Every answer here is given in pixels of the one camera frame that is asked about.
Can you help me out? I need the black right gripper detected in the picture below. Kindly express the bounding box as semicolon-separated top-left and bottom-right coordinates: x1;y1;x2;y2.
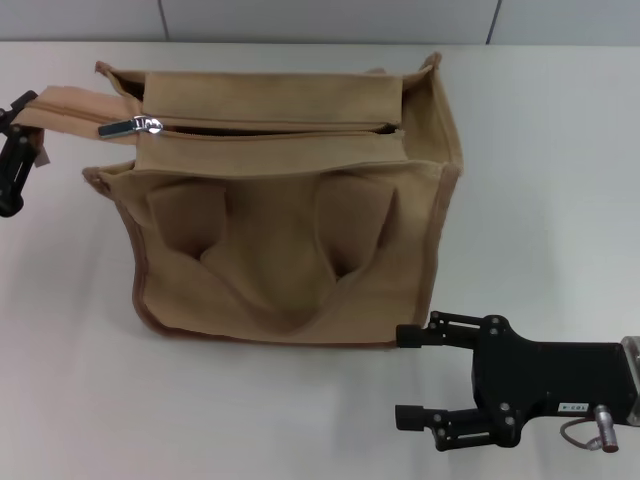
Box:
394;310;633;453

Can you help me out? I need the silver metal zipper pull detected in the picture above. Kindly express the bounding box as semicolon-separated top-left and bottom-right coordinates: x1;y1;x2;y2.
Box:
97;114;164;139

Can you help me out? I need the khaki canvas food bag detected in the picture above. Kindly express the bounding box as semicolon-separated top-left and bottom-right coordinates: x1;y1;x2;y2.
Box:
12;49;466;351

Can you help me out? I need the right gripper cable with plug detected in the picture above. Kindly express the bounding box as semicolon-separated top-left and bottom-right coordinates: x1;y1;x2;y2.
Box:
559;405;621;455

